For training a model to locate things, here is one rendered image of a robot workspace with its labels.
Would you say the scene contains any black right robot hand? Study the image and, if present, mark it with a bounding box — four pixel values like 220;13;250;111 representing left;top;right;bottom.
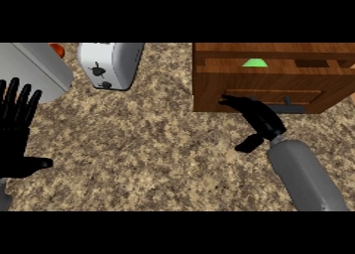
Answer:
217;94;288;154

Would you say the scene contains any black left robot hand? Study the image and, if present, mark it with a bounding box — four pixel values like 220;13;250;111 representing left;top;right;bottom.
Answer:
0;76;55;180

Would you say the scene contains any wooden drawer front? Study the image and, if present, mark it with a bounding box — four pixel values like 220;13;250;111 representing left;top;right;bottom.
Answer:
220;87;325;106

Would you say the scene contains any wooden drawer cabinet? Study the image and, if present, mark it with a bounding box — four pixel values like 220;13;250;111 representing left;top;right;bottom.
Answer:
192;43;355;115

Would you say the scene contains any green cup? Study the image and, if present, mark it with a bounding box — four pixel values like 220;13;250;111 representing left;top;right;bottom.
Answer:
241;58;269;68

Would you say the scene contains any large grey appliance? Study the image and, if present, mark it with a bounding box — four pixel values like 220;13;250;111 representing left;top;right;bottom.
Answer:
0;43;75;104

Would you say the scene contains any orange round object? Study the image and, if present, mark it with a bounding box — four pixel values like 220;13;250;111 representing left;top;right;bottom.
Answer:
49;43;66;60

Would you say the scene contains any silver toaster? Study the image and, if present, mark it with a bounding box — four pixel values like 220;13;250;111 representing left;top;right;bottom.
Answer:
77;43;146;91

